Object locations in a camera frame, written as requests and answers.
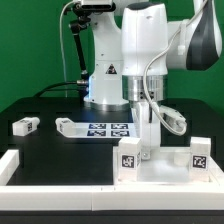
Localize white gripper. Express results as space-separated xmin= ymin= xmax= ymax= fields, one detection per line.
xmin=132 ymin=101 xmax=161 ymax=160

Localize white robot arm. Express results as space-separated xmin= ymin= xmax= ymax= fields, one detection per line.
xmin=80 ymin=0 xmax=222 ymax=160

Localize white tag base sheet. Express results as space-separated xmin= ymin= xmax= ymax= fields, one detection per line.
xmin=64 ymin=123 xmax=137 ymax=139

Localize white U-shaped fence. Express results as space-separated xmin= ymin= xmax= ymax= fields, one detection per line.
xmin=0 ymin=150 xmax=224 ymax=211

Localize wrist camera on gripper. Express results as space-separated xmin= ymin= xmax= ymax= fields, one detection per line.
xmin=160 ymin=106 xmax=187 ymax=136

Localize black cables on table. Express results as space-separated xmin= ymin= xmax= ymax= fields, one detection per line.
xmin=33 ymin=79 xmax=90 ymax=98

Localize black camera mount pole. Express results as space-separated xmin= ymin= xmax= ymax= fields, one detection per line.
xmin=68 ymin=2 xmax=111 ymax=84

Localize white cable right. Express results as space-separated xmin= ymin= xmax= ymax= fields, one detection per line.
xmin=143 ymin=0 xmax=211 ymax=137

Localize white cable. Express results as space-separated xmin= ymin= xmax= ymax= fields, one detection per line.
xmin=143 ymin=0 xmax=211 ymax=137
xmin=58 ymin=0 xmax=81 ymax=98

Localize white cable left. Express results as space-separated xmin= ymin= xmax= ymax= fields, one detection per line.
xmin=58 ymin=0 xmax=81 ymax=98

